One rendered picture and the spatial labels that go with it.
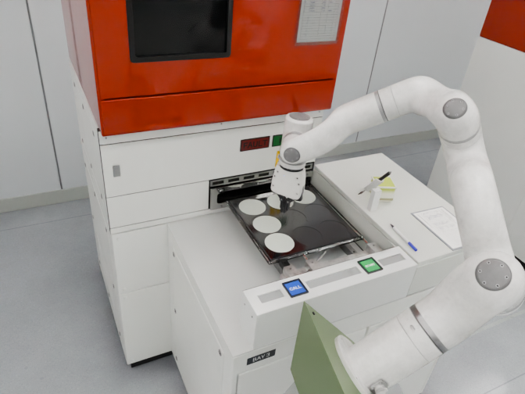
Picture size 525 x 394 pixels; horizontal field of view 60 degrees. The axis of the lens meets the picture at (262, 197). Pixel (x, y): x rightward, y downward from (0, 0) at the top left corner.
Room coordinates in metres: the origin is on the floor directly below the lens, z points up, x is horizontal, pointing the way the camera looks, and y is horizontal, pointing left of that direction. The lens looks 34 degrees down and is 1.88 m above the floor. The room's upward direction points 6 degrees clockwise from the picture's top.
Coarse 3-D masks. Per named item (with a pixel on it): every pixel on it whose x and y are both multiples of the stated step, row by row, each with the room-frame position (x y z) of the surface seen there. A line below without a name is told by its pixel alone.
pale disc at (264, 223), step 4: (264, 216) 1.33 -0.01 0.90; (268, 216) 1.33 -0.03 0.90; (256, 220) 1.29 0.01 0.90; (260, 220) 1.30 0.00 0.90; (264, 220) 1.30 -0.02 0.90; (268, 220) 1.30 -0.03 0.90; (272, 220) 1.30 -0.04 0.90; (276, 220) 1.30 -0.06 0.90; (256, 224) 1.27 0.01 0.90; (260, 224) 1.27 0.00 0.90; (264, 224) 1.28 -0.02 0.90; (268, 224) 1.28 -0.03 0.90; (272, 224) 1.28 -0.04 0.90; (276, 224) 1.28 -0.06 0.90; (280, 224) 1.28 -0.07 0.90; (256, 228) 1.25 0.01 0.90; (260, 228) 1.25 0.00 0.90; (264, 228) 1.25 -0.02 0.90; (268, 228) 1.26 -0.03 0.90; (272, 228) 1.26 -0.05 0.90; (276, 228) 1.26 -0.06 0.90; (264, 232) 1.23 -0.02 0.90; (268, 232) 1.23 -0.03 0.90; (272, 232) 1.24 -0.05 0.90
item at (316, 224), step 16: (272, 192) 1.48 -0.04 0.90; (272, 208) 1.38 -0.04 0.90; (304, 208) 1.40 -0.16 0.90; (320, 208) 1.41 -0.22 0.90; (288, 224) 1.29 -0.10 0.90; (304, 224) 1.30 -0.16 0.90; (320, 224) 1.31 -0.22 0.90; (336, 224) 1.32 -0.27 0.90; (304, 240) 1.21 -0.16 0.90; (320, 240) 1.22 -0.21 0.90; (336, 240) 1.23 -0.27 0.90; (272, 256) 1.11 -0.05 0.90
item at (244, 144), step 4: (248, 140) 1.48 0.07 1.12; (252, 140) 1.48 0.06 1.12; (256, 140) 1.49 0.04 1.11; (260, 140) 1.50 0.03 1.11; (264, 140) 1.51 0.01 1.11; (268, 140) 1.51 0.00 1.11; (244, 144) 1.47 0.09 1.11; (248, 144) 1.48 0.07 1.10; (252, 144) 1.48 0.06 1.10; (256, 144) 1.49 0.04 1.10; (260, 144) 1.50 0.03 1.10; (264, 144) 1.51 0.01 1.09; (268, 144) 1.52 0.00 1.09; (244, 148) 1.47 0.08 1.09; (248, 148) 1.48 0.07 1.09; (252, 148) 1.48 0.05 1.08; (256, 148) 1.49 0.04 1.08
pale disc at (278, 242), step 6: (276, 234) 1.23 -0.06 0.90; (282, 234) 1.23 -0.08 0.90; (270, 240) 1.19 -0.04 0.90; (276, 240) 1.20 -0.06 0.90; (282, 240) 1.20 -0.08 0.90; (288, 240) 1.20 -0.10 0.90; (270, 246) 1.16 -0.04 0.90; (276, 246) 1.17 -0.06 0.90; (282, 246) 1.17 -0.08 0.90; (288, 246) 1.17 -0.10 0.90; (282, 252) 1.14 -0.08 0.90
